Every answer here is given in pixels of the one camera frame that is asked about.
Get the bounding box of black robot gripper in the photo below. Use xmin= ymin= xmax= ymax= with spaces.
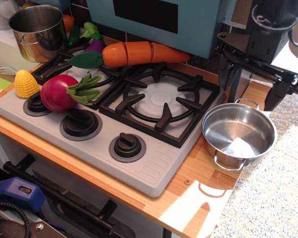
xmin=216 ymin=32 xmax=298 ymax=111

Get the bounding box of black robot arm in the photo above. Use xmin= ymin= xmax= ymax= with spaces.
xmin=216 ymin=0 xmax=298 ymax=111

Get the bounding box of shallow stainless steel pan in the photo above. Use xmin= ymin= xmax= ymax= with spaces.
xmin=202 ymin=98 xmax=278 ymax=172

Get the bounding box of black right stove knob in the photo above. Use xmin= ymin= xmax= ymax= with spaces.
xmin=109 ymin=132 xmax=147 ymax=163

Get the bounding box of black stove knob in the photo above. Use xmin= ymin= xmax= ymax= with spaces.
xmin=109 ymin=132 xmax=147 ymax=163
xmin=60 ymin=109 xmax=103 ymax=141
xmin=23 ymin=91 xmax=51 ymax=117

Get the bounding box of grey toy stove top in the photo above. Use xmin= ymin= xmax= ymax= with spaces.
xmin=0 ymin=42 xmax=226 ymax=198

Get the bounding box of black middle stove knob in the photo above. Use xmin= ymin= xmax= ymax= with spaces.
xmin=60 ymin=109 xmax=103 ymax=141

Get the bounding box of tall stainless steel pot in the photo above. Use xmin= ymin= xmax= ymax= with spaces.
xmin=8 ymin=4 xmax=68 ymax=63

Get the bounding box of black left stove knob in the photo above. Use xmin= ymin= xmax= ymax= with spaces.
xmin=23 ymin=91 xmax=51 ymax=117

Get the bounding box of teal toy microwave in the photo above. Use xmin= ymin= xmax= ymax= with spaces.
xmin=87 ymin=0 xmax=236 ymax=59

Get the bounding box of black right burner grate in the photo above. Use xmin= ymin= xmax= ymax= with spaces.
xmin=99 ymin=63 xmax=220 ymax=148

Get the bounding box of black burner grate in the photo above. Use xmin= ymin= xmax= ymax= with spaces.
xmin=99 ymin=63 xmax=220 ymax=148
xmin=31 ymin=44 xmax=126 ymax=111

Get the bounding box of orange toy carrot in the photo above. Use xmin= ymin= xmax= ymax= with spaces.
xmin=68 ymin=41 xmax=191 ymax=69

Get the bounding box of purple toy eggplant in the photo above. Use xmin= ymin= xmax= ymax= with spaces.
xmin=84 ymin=33 xmax=106 ymax=53

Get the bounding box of green toy broccoli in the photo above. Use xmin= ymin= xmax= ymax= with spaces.
xmin=80 ymin=22 xmax=99 ymax=39

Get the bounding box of dark green toy pepper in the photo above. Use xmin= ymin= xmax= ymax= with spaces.
xmin=68 ymin=25 xmax=80 ymax=46

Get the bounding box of red toy radish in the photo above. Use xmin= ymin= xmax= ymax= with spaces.
xmin=40 ymin=72 xmax=102 ymax=113

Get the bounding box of orange toy fruit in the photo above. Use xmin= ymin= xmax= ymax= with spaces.
xmin=63 ymin=14 xmax=75 ymax=32

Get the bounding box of black left burner grate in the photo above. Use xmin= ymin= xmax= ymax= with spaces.
xmin=31 ymin=44 xmax=126 ymax=111

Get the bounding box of yellow toy corn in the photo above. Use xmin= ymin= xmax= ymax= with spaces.
xmin=14 ymin=69 xmax=40 ymax=98

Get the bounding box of white plastic toy fork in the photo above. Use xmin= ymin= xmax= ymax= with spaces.
xmin=0 ymin=66 xmax=17 ymax=75

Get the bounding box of white toy sink counter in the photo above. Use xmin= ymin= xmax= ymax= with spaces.
xmin=0 ymin=29 xmax=38 ymax=71

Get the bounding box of white toy faucet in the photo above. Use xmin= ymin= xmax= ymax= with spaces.
xmin=0 ymin=0 xmax=19 ymax=30

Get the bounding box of blue plastic clamp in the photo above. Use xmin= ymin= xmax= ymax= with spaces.
xmin=0 ymin=177 xmax=45 ymax=213

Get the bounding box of black oven door handle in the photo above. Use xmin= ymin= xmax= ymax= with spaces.
xmin=3 ymin=155 xmax=117 ymax=235

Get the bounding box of black braided cable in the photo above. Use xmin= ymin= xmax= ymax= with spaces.
xmin=0 ymin=202 xmax=31 ymax=238

